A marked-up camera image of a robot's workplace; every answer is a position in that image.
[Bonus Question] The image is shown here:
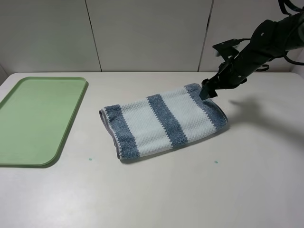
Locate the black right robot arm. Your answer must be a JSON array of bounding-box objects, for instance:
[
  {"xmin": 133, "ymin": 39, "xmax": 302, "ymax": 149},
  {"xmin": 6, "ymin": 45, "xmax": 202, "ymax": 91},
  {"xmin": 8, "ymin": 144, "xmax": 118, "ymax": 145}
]
[{"xmin": 199, "ymin": 12, "xmax": 304, "ymax": 100}]

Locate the blue white striped towel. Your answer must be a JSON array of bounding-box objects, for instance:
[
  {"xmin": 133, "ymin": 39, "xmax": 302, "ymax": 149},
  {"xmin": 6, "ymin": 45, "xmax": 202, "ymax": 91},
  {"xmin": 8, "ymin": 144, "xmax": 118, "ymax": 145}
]
[{"xmin": 99, "ymin": 84, "xmax": 228, "ymax": 160}]

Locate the green plastic tray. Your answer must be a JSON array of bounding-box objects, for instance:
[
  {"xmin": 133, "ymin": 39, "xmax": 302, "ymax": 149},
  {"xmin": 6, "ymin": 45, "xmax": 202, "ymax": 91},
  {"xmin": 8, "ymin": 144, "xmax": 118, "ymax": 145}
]
[{"xmin": 0, "ymin": 77, "xmax": 88, "ymax": 167}]

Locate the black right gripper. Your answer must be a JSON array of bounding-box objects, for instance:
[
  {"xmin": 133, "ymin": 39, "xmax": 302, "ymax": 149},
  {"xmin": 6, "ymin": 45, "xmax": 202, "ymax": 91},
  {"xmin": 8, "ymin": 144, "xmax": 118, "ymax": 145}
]
[{"xmin": 199, "ymin": 56, "xmax": 247, "ymax": 100}]

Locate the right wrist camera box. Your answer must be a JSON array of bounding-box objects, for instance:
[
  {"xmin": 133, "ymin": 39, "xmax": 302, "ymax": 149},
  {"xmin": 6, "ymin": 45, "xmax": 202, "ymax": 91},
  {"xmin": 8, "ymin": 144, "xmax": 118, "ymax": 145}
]
[{"xmin": 212, "ymin": 39, "xmax": 240, "ymax": 60}]

